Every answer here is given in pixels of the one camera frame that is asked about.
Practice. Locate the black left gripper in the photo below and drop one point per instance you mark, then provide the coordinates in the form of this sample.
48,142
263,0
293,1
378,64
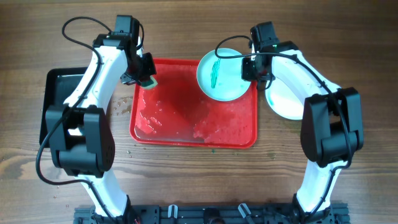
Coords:
146,61

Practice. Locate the green yellow sponge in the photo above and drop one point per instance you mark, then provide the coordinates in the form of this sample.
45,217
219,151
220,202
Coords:
149,84

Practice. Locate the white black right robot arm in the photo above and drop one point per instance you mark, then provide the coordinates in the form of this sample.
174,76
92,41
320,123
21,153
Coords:
331,116

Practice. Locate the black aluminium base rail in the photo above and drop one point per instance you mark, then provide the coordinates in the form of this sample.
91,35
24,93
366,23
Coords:
268,213

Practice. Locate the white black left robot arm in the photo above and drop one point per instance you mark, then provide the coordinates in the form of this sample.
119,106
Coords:
74,123

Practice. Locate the red plastic tray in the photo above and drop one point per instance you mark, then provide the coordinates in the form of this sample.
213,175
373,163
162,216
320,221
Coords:
177,113

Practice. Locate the black water tray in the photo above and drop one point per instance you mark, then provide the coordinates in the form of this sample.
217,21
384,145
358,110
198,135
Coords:
60,84

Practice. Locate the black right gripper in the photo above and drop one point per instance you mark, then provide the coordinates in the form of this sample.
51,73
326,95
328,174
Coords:
246,64

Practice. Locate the light blue plate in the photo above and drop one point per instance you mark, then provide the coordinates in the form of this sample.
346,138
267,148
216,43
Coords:
221,78
283,101

